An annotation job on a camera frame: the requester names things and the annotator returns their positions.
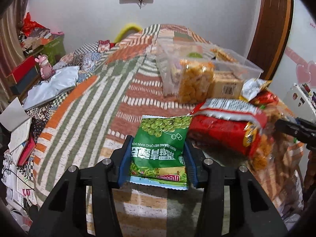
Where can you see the orange puffed snack bag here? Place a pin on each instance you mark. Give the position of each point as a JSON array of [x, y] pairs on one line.
[[195, 81]]

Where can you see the yellow white snack bag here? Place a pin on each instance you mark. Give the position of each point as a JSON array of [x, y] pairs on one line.
[[252, 87]]

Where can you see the red plastic bag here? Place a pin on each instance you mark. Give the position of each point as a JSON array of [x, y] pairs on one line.
[[29, 25]]

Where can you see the pink plush toy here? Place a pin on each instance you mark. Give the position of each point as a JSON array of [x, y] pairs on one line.
[[46, 70]]

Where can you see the patchwork striped bed quilt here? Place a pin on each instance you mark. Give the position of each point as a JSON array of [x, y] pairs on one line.
[[95, 118]]

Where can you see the tan cracker package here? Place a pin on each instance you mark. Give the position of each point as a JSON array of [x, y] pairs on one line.
[[225, 85]]

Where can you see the red white barcode snack bag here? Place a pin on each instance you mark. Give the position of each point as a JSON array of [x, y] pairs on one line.
[[231, 124]]

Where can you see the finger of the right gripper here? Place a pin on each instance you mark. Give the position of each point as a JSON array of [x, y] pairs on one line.
[[301, 129]]

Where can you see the clear plastic storage bin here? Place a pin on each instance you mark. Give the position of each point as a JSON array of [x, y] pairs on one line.
[[174, 58]]

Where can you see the green peas snack bag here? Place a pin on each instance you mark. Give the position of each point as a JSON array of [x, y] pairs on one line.
[[157, 152]]

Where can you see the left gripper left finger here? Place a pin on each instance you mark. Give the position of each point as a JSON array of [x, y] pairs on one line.
[[64, 211]]

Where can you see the clear biscuit pack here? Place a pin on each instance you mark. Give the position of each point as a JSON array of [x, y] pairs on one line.
[[221, 55]]

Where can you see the clear bag orange snacks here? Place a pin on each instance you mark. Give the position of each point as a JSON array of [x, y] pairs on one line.
[[273, 143]]

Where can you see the white cloth on bed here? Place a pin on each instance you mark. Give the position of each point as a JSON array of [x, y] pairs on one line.
[[62, 81]]

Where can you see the green jelly cup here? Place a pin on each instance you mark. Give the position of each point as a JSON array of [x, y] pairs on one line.
[[194, 55]]

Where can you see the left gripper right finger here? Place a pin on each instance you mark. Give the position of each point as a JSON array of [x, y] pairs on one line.
[[252, 213]]

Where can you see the yellow curved tube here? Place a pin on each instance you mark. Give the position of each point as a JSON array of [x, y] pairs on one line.
[[129, 27]]

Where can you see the red shoe box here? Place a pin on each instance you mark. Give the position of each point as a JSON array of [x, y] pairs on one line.
[[21, 70]]

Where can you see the green storage box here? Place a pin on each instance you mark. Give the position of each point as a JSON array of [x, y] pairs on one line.
[[54, 50]]

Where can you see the brown wooden door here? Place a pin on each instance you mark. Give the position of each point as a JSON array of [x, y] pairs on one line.
[[271, 35]]

